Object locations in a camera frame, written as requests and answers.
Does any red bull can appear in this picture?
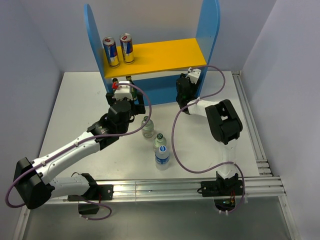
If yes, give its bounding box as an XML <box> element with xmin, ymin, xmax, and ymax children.
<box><xmin>119</xmin><ymin>33</ymin><xmax>135</xmax><ymax>64</ymax></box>
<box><xmin>102</xmin><ymin>37</ymin><xmax>120</xmax><ymax>68</ymax></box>

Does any plastic water bottle blue cap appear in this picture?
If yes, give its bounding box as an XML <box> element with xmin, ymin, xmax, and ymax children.
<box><xmin>155</xmin><ymin>145</ymin><xmax>170</xmax><ymax>171</ymax></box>

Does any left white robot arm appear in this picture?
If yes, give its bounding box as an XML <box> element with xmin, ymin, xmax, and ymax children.
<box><xmin>11</xmin><ymin>90</ymin><xmax>149</xmax><ymax>210</ymax></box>

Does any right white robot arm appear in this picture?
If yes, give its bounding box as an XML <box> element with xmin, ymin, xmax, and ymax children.
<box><xmin>171</xmin><ymin>69</ymin><xmax>244</xmax><ymax>195</ymax></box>

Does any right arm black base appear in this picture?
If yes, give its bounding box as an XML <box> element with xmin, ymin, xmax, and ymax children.
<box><xmin>197</xmin><ymin>178</ymin><xmax>244</xmax><ymax>212</ymax></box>

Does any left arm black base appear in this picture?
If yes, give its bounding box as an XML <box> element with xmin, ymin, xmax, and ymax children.
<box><xmin>67</xmin><ymin>184</ymin><xmax>114</xmax><ymax>221</ymax></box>

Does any blue and yellow shelf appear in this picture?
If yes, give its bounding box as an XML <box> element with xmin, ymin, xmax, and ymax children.
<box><xmin>84</xmin><ymin>0</ymin><xmax>221</xmax><ymax>105</ymax></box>

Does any green bottle red label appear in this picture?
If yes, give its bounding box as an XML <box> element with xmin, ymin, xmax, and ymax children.
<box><xmin>112</xmin><ymin>78</ymin><xmax>119</xmax><ymax>86</ymax></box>

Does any green bottle yellow label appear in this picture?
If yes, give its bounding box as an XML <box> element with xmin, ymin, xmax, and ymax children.
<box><xmin>125</xmin><ymin>75</ymin><xmax>138</xmax><ymax>101</ymax></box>

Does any clear glass bottle green cap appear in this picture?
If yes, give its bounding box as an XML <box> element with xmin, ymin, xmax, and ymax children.
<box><xmin>140</xmin><ymin>116</ymin><xmax>154</xmax><ymax>139</ymax></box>

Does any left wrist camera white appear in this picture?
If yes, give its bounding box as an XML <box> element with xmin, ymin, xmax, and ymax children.
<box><xmin>112</xmin><ymin>81</ymin><xmax>133</xmax><ymax>100</ymax></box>

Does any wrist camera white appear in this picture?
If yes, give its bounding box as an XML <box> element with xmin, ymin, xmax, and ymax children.
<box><xmin>186</xmin><ymin>67</ymin><xmax>202</xmax><ymax>85</ymax></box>
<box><xmin>112</xmin><ymin>81</ymin><xmax>133</xmax><ymax>100</ymax></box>

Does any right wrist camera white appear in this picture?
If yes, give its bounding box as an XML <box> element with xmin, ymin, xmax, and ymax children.
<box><xmin>186</xmin><ymin>67</ymin><xmax>202</xmax><ymax>85</ymax></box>

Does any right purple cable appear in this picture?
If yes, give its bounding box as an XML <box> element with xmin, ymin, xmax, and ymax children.
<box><xmin>171</xmin><ymin>65</ymin><xmax>247</xmax><ymax>216</ymax></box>

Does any aluminium rail frame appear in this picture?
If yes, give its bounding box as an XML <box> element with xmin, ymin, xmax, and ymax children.
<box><xmin>13</xmin><ymin>71</ymin><xmax>291</xmax><ymax>240</ymax></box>

